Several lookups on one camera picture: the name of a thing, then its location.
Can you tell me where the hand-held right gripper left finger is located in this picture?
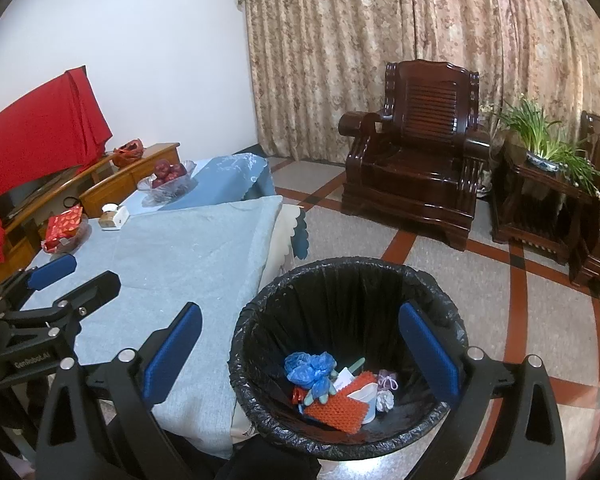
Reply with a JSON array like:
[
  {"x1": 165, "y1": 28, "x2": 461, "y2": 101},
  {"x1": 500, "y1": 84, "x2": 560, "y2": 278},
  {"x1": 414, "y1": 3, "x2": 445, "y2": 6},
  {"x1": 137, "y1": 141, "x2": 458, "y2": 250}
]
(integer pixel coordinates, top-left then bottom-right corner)
[{"x1": 34, "y1": 301, "x2": 203, "y2": 480}]

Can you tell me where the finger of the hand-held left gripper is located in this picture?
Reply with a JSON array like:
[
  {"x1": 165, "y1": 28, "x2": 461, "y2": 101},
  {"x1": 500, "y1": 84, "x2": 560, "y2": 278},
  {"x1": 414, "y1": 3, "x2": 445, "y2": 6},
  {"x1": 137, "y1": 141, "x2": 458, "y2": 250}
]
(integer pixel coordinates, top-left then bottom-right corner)
[
  {"x1": 0, "y1": 270, "x2": 122, "y2": 349},
  {"x1": 0, "y1": 253, "x2": 78, "y2": 312}
]

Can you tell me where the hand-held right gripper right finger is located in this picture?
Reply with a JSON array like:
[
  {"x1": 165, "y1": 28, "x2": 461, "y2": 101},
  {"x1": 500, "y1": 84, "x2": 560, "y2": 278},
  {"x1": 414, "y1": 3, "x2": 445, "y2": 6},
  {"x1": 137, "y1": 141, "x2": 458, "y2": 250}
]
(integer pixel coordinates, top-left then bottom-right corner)
[{"x1": 395, "y1": 301, "x2": 567, "y2": 480}]

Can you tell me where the white cup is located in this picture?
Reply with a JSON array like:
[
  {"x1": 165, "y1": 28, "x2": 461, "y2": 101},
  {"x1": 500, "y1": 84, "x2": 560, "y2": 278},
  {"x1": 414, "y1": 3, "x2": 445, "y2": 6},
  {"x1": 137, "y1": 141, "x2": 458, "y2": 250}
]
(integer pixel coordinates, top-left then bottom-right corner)
[{"x1": 347, "y1": 382, "x2": 378, "y2": 423}]

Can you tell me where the black lined trash bin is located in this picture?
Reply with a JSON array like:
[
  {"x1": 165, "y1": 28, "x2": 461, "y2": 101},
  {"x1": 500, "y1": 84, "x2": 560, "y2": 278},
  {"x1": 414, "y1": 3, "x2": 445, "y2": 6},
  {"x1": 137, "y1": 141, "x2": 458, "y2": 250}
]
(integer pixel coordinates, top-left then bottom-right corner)
[{"x1": 228, "y1": 256, "x2": 468, "y2": 462}]

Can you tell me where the green glove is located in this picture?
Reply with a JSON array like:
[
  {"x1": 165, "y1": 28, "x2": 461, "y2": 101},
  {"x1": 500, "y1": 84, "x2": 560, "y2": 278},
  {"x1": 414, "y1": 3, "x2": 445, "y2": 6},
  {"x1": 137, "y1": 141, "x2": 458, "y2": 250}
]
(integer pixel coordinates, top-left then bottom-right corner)
[{"x1": 304, "y1": 375, "x2": 333, "y2": 407}]

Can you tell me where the blue plastic bag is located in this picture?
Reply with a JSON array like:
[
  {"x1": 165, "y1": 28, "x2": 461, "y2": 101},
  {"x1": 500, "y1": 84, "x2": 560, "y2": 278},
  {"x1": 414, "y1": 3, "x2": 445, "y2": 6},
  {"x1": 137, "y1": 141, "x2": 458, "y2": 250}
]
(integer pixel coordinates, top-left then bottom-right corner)
[{"x1": 284, "y1": 351, "x2": 337, "y2": 388}]

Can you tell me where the red snack packet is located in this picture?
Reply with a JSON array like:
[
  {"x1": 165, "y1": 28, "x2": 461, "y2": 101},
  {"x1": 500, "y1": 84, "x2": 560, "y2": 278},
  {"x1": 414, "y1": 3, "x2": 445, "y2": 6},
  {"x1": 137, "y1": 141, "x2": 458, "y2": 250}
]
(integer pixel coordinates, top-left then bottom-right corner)
[{"x1": 42, "y1": 206, "x2": 84, "y2": 252}]

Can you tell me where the tissue box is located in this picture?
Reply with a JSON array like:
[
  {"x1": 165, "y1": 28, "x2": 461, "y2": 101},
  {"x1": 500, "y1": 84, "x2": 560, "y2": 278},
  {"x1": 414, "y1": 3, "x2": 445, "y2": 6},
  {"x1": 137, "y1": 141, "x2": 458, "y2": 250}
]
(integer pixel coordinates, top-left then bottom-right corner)
[{"x1": 99, "y1": 203, "x2": 130, "y2": 232}]

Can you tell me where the television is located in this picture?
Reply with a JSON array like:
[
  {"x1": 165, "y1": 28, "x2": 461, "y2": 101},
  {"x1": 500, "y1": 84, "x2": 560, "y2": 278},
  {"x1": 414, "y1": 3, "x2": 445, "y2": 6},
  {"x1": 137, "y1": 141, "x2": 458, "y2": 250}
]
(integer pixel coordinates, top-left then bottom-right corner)
[{"x1": 0, "y1": 165, "x2": 83, "y2": 228}]

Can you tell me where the wooden television cabinet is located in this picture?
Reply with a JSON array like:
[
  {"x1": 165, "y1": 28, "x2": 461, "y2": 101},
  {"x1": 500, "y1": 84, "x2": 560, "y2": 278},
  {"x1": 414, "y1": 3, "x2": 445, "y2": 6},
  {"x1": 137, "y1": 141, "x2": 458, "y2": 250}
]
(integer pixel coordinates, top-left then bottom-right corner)
[{"x1": 0, "y1": 142, "x2": 182, "y2": 293}]

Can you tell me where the glass fruit bowl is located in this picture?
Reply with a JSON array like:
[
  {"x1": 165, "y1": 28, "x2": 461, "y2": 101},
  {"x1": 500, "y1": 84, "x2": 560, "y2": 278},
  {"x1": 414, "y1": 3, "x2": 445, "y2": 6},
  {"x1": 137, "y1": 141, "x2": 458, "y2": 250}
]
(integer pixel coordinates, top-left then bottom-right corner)
[{"x1": 137, "y1": 160, "x2": 197, "y2": 198}]

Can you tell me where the red cloth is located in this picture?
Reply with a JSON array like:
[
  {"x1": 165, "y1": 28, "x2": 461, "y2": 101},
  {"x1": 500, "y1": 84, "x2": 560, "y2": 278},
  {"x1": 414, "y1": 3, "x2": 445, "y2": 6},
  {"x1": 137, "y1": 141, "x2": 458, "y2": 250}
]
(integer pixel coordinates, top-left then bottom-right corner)
[{"x1": 0, "y1": 66, "x2": 113, "y2": 263}]

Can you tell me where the blue tablecloth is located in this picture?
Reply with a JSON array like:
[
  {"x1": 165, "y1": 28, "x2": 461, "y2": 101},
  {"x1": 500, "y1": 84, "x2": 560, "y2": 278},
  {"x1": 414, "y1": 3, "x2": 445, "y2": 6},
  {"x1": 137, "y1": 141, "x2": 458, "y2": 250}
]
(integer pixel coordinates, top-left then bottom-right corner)
[{"x1": 125, "y1": 152, "x2": 277, "y2": 216}]

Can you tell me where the cream scalloped tablecloth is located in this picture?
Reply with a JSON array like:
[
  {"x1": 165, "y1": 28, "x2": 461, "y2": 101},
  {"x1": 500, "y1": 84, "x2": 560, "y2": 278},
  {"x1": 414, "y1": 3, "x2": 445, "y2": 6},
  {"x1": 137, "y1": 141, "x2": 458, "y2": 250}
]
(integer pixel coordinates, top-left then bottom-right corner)
[{"x1": 230, "y1": 203, "x2": 309, "y2": 446}]

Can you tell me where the dark wooden side table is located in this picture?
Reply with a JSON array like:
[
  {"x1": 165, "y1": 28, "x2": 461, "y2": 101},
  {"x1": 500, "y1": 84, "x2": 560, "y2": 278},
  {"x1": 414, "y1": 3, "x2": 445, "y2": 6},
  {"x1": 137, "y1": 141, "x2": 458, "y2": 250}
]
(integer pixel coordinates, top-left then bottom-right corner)
[{"x1": 490, "y1": 132, "x2": 598, "y2": 266}]

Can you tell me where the potted green plant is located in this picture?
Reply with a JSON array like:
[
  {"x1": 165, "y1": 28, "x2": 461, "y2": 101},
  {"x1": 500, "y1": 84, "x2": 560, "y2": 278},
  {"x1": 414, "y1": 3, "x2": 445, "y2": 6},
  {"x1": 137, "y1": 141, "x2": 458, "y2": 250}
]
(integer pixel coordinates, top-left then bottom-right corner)
[{"x1": 492, "y1": 94, "x2": 600, "y2": 201}]

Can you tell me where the patterned beige curtain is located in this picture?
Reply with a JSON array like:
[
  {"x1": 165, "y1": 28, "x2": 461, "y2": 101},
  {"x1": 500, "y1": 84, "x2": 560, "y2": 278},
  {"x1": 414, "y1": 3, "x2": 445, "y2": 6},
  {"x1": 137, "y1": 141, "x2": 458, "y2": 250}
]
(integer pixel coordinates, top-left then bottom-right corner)
[{"x1": 234, "y1": 0, "x2": 600, "y2": 166}]

